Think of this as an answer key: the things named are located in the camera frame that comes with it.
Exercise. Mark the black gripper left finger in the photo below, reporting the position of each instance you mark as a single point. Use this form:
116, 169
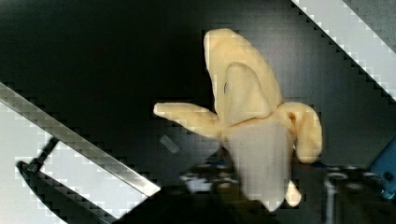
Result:
208, 193

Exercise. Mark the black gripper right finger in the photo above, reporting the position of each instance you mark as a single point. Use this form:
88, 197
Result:
338, 195

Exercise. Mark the yellow plush peeled banana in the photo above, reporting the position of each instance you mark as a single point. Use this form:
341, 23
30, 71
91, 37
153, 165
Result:
251, 120

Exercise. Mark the black toaster oven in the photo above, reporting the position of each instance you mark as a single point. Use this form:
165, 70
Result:
100, 66

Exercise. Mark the black oven door handle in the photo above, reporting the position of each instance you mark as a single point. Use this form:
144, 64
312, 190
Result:
65, 203

